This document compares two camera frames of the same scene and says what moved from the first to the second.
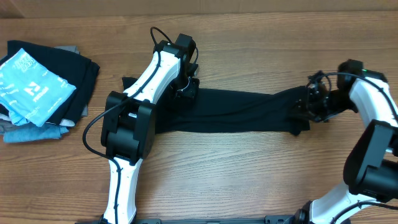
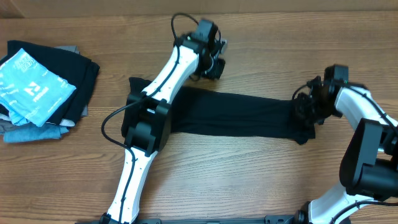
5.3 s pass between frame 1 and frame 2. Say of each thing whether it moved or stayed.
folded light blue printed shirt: stayed
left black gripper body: moved
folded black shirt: stayed
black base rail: stayed
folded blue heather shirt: stayed
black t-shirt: moved
